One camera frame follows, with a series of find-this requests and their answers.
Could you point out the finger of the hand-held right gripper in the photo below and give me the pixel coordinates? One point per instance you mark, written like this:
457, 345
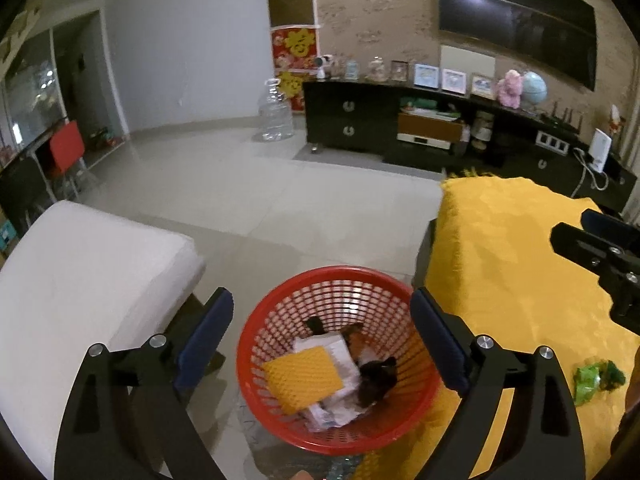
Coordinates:
592, 221
580, 247

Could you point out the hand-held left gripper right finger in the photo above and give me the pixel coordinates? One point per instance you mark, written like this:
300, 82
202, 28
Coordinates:
437, 340

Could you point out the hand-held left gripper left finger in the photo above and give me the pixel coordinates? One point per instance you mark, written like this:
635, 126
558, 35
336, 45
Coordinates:
205, 340

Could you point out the red plastic mesh basket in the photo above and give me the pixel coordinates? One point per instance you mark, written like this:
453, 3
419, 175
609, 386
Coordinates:
260, 340

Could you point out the black scrap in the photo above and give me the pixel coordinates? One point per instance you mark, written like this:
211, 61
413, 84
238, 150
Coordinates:
377, 380

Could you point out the yellow foam net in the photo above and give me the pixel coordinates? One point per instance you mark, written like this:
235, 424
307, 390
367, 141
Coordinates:
302, 377

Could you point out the white tissue paper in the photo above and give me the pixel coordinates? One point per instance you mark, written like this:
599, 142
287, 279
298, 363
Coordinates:
330, 350

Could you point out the person's left hand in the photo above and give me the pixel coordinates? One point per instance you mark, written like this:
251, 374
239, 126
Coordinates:
300, 476

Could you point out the white cylindrical device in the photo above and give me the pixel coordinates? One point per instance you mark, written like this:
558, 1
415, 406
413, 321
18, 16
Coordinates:
601, 150

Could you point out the yellow tablecloth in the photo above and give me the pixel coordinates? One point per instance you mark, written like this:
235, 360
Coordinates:
500, 270

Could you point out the white power strip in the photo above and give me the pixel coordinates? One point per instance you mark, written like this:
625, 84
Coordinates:
552, 141

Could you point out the green snack wrapper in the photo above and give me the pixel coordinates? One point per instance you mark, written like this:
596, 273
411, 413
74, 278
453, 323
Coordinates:
597, 382

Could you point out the black router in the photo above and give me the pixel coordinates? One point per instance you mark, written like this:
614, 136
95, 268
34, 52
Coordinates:
562, 122

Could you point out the santa figurine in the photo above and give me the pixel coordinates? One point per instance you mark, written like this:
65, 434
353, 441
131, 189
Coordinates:
616, 120

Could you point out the clear plastic container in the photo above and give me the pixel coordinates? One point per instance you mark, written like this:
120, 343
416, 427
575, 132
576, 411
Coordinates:
270, 452

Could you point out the jars in cabinet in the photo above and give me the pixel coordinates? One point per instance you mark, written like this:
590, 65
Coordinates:
483, 130

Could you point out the light blue globe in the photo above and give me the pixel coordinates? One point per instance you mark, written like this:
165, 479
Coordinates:
534, 87

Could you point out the pink plush toy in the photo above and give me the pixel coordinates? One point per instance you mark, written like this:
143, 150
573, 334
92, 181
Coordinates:
510, 89

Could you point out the yellow framed picture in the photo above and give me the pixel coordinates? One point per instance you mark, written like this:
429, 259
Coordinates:
483, 86

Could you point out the white set-top box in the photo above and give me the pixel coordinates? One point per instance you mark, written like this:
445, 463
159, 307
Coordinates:
425, 142

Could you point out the brown wooden box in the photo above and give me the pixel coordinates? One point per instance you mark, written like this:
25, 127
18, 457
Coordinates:
430, 126

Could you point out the white framed picture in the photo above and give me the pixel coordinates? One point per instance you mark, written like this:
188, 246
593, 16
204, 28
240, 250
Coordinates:
453, 81

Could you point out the white panel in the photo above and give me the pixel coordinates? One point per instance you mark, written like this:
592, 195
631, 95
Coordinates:
467, 57

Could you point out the black television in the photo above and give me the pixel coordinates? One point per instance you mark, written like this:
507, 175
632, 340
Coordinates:
515, 20

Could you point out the blue framed picture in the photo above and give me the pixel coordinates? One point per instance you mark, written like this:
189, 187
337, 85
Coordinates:
426, 76

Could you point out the black chair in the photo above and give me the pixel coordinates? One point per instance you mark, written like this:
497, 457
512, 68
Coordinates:
25, 192

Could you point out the clear water jug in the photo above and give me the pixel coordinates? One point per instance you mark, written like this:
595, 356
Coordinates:
274, 115

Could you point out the red chair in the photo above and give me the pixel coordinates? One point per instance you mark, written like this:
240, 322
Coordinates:
67, 147

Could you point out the black television cabinet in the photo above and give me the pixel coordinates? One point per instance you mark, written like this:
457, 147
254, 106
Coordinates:
350, 120

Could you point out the dark framed picture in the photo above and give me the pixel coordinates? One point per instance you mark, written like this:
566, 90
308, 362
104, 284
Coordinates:
399, 71

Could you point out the glass snow globe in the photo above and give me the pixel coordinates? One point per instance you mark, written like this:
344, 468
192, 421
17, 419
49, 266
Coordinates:
377, 69

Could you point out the small blue ornament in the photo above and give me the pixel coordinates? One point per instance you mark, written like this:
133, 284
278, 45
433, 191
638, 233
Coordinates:
352, 69

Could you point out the red festive poster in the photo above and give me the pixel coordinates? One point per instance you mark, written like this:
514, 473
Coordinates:
295, 50

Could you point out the dark brown bed frame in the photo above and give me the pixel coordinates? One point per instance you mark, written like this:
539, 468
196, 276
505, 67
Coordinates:
210, 370

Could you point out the white security camera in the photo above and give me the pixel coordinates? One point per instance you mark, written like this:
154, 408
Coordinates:
325, 65

